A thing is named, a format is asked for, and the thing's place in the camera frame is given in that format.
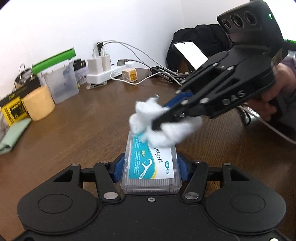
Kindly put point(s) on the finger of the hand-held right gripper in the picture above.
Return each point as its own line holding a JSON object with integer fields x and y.
{"x": 180, "y": 111}
{"x": 178, "y": 99}

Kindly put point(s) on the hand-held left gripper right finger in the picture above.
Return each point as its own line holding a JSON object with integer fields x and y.
{"x": 183, "y": 169}

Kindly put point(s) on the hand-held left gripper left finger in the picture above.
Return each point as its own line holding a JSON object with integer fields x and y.
{"x": 118, "y": 169}

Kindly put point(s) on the white tissue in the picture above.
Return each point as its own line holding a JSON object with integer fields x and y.
{"x": 172, "y": 134}

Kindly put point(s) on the clear dental floss box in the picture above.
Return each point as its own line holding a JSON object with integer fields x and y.
{"x": 150, "y": 166}

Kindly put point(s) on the clear plastic storage container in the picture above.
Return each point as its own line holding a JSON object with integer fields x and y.
{"x": 61, "y": 85}

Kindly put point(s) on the person's right hand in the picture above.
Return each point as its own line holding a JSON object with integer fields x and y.
{"x": 285, "y": 81}

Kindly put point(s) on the black folding phone stand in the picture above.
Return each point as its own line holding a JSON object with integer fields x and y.
{"x": 166, "y": 74}

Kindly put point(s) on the smartphone with white screen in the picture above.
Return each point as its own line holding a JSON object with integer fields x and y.
{"x": 190, "y": 54}

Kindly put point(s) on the white and yellow cube adapter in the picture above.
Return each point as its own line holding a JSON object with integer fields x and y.
{"x": 130, "y": 75}

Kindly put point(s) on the black bag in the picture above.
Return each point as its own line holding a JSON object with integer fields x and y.
{"x": 203, "y": 32}

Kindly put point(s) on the white power strip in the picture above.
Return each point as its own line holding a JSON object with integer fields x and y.
{"x": 104, "y": 75}

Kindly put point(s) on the small white charger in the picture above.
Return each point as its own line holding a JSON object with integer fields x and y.
{"x": 106, "y": 62}

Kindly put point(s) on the large white charger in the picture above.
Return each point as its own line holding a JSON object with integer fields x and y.
{"x": 94, "y": 67}

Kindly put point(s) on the small printed tin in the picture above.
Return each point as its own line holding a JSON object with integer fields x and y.
{"x": 81, "y": 75}

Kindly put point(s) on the yellow cup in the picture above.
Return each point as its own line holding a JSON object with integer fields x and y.
{"x": 39, "y": 104}

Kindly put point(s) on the small black box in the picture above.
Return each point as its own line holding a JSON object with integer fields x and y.
{"x": 79, "y": 63}

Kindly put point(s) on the folded green cloth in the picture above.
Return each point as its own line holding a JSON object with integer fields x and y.
{"x": 13, "y": 135}

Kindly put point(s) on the black and yellow box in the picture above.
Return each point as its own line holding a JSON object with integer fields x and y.
{"x": 12, "y": 109}

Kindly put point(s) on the green cylindrical roll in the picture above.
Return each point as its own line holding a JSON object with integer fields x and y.
{"x": 54, "y": 59}

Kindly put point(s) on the black wall plug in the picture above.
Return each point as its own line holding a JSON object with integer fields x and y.
{"x": 99, "y": 44}

